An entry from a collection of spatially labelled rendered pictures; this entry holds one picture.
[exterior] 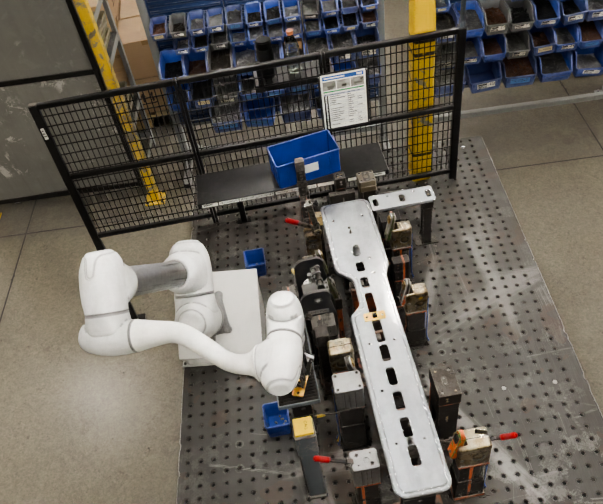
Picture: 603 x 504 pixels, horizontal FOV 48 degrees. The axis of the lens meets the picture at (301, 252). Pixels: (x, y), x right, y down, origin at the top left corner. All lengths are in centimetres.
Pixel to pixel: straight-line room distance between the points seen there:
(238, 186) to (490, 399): 145
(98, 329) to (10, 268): 276
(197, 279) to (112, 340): 59
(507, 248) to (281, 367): 172
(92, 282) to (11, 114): 263
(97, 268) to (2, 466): 200
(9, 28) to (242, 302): 222
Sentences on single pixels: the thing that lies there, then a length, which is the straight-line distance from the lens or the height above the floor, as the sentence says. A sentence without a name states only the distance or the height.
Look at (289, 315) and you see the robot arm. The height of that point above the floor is 159.
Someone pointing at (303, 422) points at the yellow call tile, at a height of 116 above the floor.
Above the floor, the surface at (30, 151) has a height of 55.
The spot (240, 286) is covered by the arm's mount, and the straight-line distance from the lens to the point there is 281.
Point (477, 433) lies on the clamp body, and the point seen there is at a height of 103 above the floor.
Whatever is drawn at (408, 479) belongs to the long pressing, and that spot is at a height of 100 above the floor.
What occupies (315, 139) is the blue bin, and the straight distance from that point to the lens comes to 320.
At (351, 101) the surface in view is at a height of 128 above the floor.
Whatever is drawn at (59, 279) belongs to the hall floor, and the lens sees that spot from 457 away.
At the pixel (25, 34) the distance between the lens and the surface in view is 426.
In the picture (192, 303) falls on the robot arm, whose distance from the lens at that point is 261.
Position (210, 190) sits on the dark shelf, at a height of 103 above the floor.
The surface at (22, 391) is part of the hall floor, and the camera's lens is 412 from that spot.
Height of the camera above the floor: 305
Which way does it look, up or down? 46 degrees down
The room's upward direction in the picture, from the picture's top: 9 degrees counter-clockwise
